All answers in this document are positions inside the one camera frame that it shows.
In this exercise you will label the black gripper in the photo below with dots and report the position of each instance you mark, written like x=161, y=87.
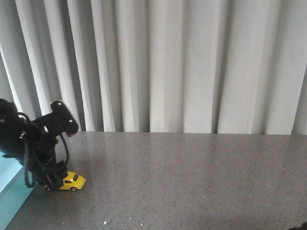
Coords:
x=21, y=139
x=302, y=227

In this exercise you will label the yellow toy beetle car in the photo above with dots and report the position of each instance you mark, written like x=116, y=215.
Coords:
x=73, y=182

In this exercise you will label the light blue box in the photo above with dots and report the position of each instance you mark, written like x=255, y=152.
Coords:
x=13, y=191

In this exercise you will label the grey pleated curtain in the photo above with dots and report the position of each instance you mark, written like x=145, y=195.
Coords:
x=192, y=66

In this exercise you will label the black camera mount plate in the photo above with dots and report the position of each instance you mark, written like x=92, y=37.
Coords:
x=58, y=121

